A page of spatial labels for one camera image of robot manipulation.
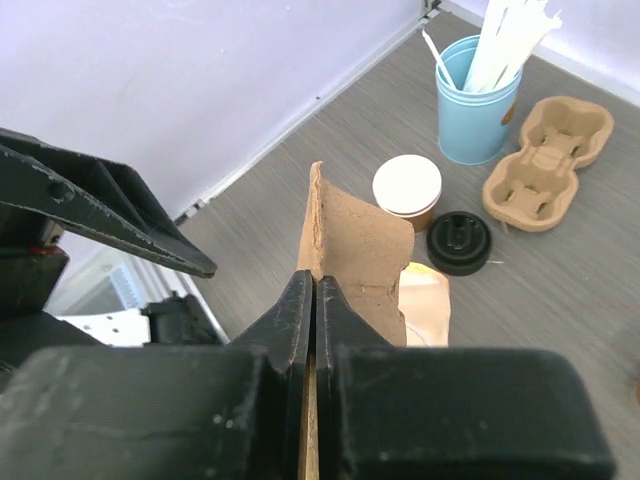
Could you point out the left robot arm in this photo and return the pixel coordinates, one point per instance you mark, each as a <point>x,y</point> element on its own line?
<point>176,319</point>

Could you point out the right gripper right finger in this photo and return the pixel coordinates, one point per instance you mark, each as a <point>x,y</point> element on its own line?
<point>389,412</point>

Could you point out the single cardboard cup carrier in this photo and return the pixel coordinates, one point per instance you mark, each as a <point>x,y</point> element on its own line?
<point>363,247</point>

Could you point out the cardboard cup carrier stack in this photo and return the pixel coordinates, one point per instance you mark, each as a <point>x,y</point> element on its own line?
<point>533,188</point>

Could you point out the light blue straw holder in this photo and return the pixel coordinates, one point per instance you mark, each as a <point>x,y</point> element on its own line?
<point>472,127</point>

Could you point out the stack of black lids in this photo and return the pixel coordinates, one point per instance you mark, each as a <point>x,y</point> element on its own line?
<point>458,243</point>

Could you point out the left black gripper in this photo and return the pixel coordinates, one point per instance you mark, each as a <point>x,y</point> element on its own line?
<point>105,201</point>

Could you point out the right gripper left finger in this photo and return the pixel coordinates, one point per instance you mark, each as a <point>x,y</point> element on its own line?
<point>165,412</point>

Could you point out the stack of paper cups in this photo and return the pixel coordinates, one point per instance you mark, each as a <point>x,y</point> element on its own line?
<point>409,186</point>

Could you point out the brown paper bag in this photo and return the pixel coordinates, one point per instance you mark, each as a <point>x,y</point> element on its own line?
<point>424,300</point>

